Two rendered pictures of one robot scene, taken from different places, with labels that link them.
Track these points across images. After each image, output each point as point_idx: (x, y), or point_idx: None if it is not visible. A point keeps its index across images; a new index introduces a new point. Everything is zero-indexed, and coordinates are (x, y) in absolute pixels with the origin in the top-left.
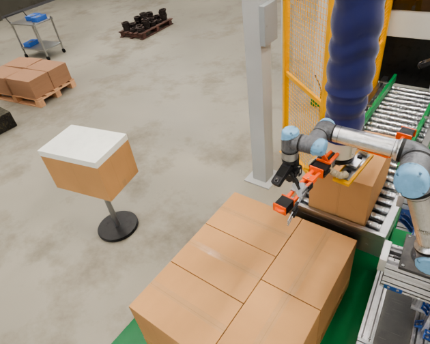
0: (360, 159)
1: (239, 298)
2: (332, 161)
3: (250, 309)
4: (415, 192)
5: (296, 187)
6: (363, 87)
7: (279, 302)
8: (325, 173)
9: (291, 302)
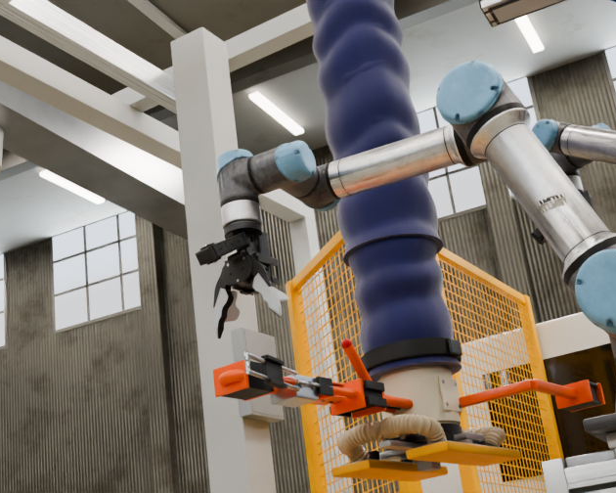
0: (481, 444)
1: None
2: (392, 398)
3: None
4: (479, 93)
5: (263, 282)
6: (413, 217)
7: None
8: (368, 387)
9: None
